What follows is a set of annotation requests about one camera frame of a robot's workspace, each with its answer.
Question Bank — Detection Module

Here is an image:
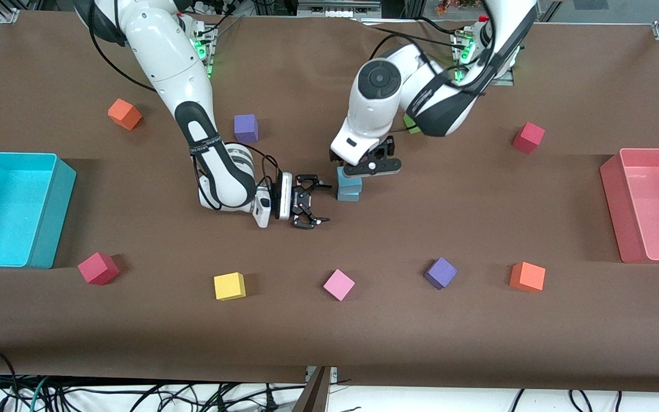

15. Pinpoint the pink foam block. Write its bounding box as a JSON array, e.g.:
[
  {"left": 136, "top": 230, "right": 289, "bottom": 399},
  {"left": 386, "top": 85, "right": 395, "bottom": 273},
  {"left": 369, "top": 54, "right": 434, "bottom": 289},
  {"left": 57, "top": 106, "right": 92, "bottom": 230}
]
[{"left": 323, "top": 269, "right": 356, "bottom": 302}]

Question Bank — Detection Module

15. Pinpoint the purple foam block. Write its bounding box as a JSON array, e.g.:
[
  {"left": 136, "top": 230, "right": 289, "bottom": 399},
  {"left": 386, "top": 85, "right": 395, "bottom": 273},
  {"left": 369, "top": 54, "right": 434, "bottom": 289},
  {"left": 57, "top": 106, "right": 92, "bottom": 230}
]
[
  {"left": 234, "top": 114, "right": 259, "bottom": 144},
  {"left": 424, "top": 257, "right": 458, "bottom": 290}
]

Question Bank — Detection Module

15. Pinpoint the yellow foam block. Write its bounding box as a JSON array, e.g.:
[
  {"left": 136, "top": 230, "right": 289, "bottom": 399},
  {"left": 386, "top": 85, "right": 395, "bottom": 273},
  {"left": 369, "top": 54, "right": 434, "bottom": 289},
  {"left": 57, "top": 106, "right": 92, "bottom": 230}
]
[{"left": 214, "top": 272, "right": 247, "bottom": 301}]

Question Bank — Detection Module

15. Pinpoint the crimson foam block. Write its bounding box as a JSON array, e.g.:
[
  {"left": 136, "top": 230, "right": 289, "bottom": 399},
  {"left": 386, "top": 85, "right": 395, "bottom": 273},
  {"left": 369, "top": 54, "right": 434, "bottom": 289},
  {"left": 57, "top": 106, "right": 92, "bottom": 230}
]
[
  {"left": 513, "top": 122, "right": 546, "bottom": 154},
  {"left": 78, "top": 252, "right": 120, "bottom": 286}
]

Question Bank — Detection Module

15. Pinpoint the orange foam block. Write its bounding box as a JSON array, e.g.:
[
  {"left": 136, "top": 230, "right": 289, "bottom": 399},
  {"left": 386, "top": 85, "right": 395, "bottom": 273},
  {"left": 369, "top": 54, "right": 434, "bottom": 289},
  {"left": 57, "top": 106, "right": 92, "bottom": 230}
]
[
  {"left": 510, "top": 262, "right": 546, "bottom": 293},
  {"left": 108, "top": 98, "right": 143, "bottom": 131}
]

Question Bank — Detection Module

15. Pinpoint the pink plastic bin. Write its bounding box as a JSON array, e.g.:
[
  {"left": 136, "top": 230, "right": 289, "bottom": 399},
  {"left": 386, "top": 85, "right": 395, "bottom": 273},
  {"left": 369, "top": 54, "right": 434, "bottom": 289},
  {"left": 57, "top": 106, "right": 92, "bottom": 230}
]
[{"left": 600, "top": 148, "right": 659, "bottom": 264}]

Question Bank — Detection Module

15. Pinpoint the teal plastic bin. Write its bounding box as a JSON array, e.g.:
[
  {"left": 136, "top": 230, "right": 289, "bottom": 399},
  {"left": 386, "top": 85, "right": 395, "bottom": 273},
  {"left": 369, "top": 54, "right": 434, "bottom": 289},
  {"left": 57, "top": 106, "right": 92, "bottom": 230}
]
[{"left": 0, "top": 152, "right": 77, "bottom": 270}]

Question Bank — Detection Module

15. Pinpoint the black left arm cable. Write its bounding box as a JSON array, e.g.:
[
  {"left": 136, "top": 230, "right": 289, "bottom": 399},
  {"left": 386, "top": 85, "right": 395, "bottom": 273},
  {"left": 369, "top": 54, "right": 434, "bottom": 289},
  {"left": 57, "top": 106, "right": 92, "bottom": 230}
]
[{"left": 364, "top": 23, "right": 499, "bottom": 89}]

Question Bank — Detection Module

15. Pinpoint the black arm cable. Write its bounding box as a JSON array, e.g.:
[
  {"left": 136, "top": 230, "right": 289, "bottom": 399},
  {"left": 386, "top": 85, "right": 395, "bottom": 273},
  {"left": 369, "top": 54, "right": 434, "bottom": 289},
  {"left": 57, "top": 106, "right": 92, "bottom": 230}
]
[
  {"left": 86, "top": 0, "right": 284, "bottom": 212},
  {"left": 364, "top": 23, "right": 499, "bottom": 89}
]

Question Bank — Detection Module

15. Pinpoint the black base supply cable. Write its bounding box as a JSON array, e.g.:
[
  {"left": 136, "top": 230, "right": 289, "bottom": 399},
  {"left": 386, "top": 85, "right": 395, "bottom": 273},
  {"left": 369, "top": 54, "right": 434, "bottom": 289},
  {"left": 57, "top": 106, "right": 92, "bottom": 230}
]
[{"left": 358, "top": 16, "right": 459, "bottom": 43}]

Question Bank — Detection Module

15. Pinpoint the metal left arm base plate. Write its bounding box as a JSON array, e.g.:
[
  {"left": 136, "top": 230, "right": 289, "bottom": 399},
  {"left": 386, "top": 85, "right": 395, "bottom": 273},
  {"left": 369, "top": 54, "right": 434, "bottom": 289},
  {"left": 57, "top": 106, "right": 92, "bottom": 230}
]
[{"left": 450, "top": 29, "right": 516, "bottom": 86}]

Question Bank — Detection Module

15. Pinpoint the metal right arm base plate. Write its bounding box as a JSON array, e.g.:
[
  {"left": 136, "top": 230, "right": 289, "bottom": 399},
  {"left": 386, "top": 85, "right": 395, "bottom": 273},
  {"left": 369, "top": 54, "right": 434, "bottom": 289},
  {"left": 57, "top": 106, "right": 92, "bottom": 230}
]
[{"left": 191, "top": 17, "right": 219, "bottom": 79}]

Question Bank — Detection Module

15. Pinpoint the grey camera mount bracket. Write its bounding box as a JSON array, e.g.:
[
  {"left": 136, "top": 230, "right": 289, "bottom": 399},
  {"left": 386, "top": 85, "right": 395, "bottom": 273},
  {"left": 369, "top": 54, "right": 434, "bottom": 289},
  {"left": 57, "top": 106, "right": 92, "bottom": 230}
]
[{"left": 292, "top": 366, "right": 339, "bottom": 412}]

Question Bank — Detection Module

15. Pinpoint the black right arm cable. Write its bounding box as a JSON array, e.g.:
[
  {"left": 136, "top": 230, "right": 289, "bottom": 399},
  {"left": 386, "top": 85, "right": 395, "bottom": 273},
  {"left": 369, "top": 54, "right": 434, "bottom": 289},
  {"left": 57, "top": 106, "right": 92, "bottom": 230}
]
[{"left": 86, "top": 0, "right": 284, "bottom": 212}]

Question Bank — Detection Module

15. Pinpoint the teal floor cable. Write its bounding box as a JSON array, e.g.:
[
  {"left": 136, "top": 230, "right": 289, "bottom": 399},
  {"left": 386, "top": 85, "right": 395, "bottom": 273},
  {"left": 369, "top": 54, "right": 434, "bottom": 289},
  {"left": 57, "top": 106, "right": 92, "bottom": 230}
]
[{"left": 29, "top": 377, "right": 50, "bottom": 412}]

